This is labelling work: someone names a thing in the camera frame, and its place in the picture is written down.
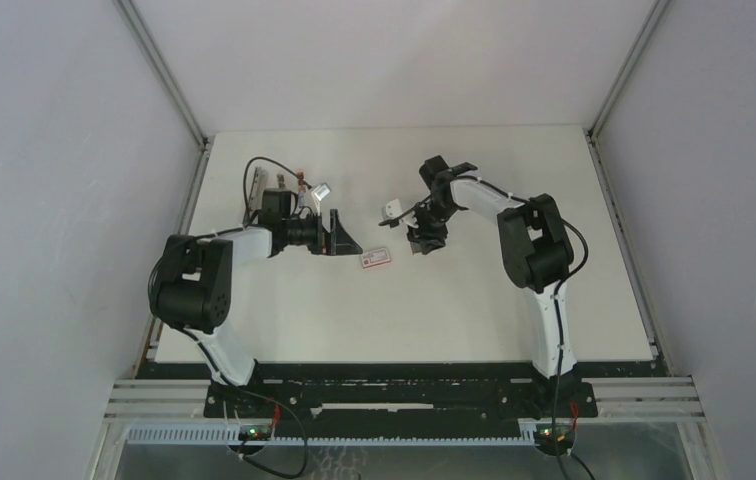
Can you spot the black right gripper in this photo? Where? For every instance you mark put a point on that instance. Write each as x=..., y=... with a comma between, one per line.
x=422, y=236

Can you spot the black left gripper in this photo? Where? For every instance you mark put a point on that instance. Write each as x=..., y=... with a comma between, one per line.
x=333, y=243

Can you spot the red white staple box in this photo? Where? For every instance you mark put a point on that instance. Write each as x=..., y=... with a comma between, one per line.
x=375, y=257

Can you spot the black and grey large stapler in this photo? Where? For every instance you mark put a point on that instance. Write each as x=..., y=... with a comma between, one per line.
x=258, y=185

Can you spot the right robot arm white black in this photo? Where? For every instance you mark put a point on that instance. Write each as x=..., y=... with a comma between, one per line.
x=536, y=251

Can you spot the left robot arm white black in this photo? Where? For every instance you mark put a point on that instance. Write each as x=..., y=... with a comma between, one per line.
x=190, y=286

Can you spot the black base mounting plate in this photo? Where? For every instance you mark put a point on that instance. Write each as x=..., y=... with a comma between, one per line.
x=411, y=423

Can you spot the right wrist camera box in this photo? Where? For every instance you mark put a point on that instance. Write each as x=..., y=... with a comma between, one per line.
x=392, y=210

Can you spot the aluminium front rail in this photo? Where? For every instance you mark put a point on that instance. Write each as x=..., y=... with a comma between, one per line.
x=612, y=400

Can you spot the white cable duct strip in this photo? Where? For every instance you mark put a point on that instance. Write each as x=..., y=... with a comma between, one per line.
x=520, y=434

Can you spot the aluminium frame corner post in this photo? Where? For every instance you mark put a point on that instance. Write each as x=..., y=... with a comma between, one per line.
x=143, y=36

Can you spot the right aluminium frame post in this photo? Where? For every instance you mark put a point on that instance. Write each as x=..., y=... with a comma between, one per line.
x=633, y=57

